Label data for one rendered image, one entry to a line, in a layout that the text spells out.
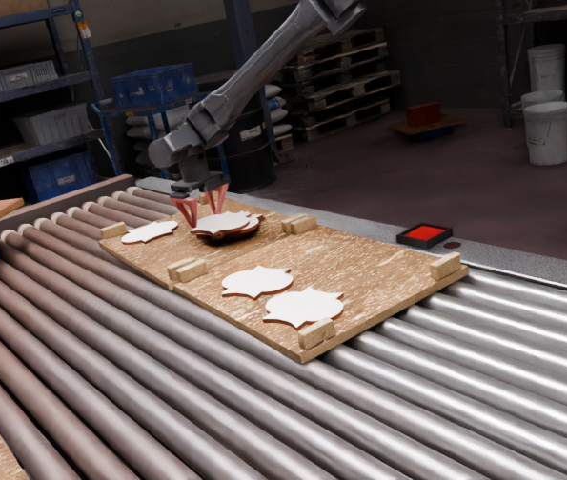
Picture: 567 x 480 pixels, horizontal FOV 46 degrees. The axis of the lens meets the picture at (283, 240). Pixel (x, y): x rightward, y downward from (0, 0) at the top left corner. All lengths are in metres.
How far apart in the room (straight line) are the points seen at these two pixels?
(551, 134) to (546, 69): 1.13
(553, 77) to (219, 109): 4.71
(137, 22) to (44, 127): 1.60
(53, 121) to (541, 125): 3.57
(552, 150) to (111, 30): 3.90
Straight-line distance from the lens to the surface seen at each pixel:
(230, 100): 1.31
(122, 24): 6.55
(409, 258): 1.20
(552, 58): 5.83
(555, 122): 4.79
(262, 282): 1.18
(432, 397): 0.86
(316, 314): 1.03
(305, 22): 1.20
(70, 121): 5.64
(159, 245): 1.52
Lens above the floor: 1.41
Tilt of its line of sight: 20 degrees down
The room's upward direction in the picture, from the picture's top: 11 degrees counter-clockwise
